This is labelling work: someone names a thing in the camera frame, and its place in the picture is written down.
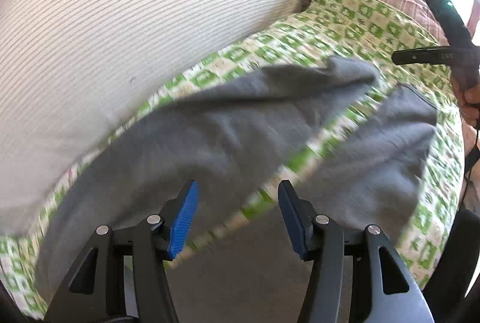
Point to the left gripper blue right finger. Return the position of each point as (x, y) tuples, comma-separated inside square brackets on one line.
[(298, 216)]

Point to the green patterned bed sheet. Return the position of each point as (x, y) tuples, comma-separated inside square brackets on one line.
[(366, 29)]

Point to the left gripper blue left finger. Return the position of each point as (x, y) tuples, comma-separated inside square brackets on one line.
[(177, 215)]

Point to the person's right hand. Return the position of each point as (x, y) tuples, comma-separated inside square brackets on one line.
[(468, 102)]

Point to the grey pants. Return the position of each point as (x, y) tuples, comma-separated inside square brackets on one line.
[(231, 139)]

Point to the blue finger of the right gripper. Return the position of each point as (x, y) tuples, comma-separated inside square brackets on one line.
[(424, 55)]

